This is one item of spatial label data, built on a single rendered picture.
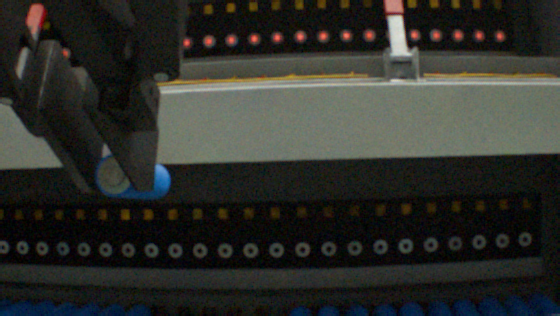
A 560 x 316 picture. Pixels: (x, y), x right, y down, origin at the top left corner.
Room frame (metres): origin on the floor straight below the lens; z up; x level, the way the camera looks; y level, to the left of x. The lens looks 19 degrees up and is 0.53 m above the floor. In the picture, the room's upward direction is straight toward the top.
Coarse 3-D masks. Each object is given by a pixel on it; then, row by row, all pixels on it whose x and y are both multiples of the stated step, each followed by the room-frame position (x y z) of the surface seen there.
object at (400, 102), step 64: (256, 0) 0.53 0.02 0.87; (320, 0) 0.52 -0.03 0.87; (384, 0) 0.40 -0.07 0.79; (448, 0) 0.51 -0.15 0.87; (192, 64) 0.45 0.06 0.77; (256, 64) 0.44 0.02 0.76; (320, 64) 0.44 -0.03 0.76; (384, 64) 0.40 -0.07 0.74; (448, 64) 0.43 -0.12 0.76; (512, 64) 0.43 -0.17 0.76; (0, 128) 0.40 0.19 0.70; (192, 128) 0.39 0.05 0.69; (256, 128) 0.39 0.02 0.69; (320, 128) 0.39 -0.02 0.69; (384, 128) 0.39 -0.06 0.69; (448, 128) 0.38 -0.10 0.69; (512, 128) 0.38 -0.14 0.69
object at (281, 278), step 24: (0, 264) 0.56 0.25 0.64; (24, 264) 0.57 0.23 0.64; (408, 264) 0.54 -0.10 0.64; (432, 264) 0.53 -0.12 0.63; (456, 264) 0.53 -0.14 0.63; (480, 264) 0.53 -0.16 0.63; (504, 264) 0.53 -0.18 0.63; (528, 264) 0.53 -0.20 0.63; (192, 288) 0.55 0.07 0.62; (216, 288) 0.55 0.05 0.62; (240, 288) 0.55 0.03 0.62; (264, 288) 0.55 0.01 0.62; (288, 288) 0.55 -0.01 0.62
